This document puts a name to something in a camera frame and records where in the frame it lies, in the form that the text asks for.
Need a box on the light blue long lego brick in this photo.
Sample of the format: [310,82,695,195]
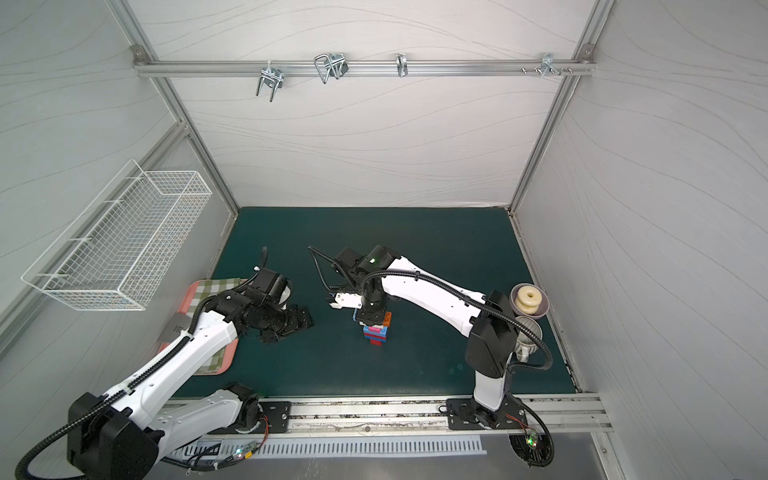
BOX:
[363,326,387,339]

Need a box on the white long lego brick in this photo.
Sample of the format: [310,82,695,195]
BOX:
[329,292,362,309]

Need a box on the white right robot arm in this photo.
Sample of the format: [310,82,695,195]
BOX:
[329,246,519,413]

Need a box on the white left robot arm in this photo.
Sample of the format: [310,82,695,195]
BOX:
[67,268,313,479]

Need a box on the pink plastic tray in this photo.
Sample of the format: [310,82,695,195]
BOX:
[158,278,242,376]

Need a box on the green checkered cloth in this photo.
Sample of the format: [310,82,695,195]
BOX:
[178,278,241,376]

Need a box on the mauve bowl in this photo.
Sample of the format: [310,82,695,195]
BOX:
[510,283,549,319]

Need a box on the grey ribbed mug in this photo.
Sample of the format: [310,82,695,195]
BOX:
[514,316,542,363]

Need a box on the metal u-bolt clamp middle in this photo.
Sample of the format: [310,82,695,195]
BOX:
[313,52,349,84]

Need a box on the metal u-bolt clamp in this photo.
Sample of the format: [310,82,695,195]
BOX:
[313,52,349,84]
[256,64,284,102]

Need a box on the metal u-bolt clamp left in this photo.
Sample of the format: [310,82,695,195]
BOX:
[256,64,284,102]

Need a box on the aluminium top crossbar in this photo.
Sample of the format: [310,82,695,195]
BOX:
[134,57,597,78]

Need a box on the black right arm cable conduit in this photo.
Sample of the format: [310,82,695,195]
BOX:
[359,269,554,373]

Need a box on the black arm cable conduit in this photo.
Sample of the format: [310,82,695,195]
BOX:
[359,269,554,373]
[14,296,217,480]

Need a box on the white slotted cable duct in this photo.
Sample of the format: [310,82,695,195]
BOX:
[167,436,488,462]

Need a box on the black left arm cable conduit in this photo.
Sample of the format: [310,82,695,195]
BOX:
[14,296,217,480]

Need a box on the white wire basket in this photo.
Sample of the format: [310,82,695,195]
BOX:
[21,160,212,312]

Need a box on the cream ring toy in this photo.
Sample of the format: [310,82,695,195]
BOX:
[514,285,544,315]

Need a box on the metal bracket small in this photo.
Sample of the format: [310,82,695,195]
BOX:
[395,53,408,78]

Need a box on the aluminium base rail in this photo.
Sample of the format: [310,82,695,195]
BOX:
[119,393,614,442]

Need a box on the metal bracket right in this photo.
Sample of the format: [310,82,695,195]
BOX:
[520,53,573,77]

